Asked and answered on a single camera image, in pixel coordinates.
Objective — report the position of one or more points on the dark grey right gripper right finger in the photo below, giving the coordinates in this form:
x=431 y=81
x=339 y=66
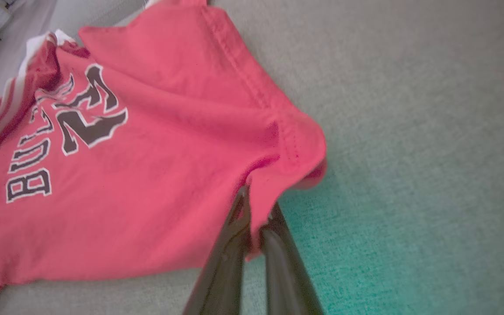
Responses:
x=285 y=275

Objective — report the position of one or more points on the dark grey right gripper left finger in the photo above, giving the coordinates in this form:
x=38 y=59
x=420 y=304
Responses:
x=223 y=271

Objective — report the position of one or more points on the red jersey with white stripes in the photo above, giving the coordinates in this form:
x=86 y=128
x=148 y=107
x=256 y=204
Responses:
x=155 y=166

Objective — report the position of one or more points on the large grey sofa cushion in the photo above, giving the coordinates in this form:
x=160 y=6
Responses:
x=409 y=131

